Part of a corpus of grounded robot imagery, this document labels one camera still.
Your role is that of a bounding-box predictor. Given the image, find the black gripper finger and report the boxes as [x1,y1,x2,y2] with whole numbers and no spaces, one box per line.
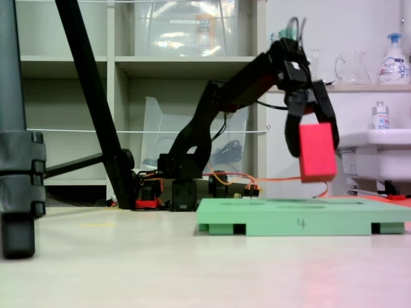
[311,80,340,152]
[284,111,303,158]

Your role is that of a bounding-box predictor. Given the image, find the red square block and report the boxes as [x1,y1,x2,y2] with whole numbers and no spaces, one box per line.
[298,122,338,184]

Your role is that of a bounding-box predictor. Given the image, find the clear glass beaker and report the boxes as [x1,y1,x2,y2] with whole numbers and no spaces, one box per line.
[307,47,322,81]

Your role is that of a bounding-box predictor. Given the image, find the clear glass pitcher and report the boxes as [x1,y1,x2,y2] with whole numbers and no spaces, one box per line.
[334,51,372,85]

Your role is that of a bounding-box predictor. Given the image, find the green spray bottle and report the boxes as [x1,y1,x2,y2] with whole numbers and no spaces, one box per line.
[278,26,298,41]

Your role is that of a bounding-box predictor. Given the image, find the small clear sanitizer bottle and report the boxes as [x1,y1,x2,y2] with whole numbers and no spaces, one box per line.
[371,101,391,131]

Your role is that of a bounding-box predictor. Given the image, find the small circuit board connector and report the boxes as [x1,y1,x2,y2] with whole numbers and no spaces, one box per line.
[243,182,263,198]

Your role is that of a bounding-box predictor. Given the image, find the white sink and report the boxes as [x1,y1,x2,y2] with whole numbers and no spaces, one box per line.
[335,128,411,184]

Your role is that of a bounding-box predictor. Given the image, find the white foam soap bottle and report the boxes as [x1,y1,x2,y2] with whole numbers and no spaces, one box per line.
[378,33,411,85]

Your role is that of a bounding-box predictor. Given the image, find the green shape sorting board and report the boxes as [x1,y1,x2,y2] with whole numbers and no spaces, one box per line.
[195,197,411,237]

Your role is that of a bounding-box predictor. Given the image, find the black clamp knob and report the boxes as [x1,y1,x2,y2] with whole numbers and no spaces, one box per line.
[208,170,229,198]
[137,169,163,203]

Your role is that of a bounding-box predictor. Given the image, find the beige shelf unit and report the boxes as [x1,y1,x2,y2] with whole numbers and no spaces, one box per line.
[14,0,268,206]

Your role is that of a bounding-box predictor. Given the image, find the clear plastic storage box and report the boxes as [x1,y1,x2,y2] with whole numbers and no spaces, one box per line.
[133,0,240,58]

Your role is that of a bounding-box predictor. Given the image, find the clear plastic file tray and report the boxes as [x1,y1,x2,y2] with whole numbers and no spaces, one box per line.
[140,96,250,175]

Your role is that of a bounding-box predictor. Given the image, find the red base clamp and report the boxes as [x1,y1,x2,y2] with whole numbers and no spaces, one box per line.
[134,198,163,210]

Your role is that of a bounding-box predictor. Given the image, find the slim black tripod leg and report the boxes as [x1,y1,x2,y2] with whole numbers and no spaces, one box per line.
[54,0,136,210]

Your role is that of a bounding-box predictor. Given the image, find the black tripod brace bar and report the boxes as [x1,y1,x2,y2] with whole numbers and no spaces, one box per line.
[44,153,107,179]

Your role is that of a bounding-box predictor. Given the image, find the thick grey tripod leg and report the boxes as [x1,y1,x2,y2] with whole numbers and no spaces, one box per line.
[0,0,48,260]

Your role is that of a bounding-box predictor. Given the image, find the thin black arm wires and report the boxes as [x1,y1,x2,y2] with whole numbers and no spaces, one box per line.
[210,16,308,142]

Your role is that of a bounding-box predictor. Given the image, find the wooden wall ledge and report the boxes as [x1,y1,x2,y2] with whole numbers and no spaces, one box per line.
[266,83,411,94]

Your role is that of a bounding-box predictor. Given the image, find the orange flat cable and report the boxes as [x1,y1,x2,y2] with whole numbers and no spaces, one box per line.
[205,162,329,199]

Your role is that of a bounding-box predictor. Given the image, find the white string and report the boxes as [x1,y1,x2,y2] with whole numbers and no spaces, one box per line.
[25,125,272,134]

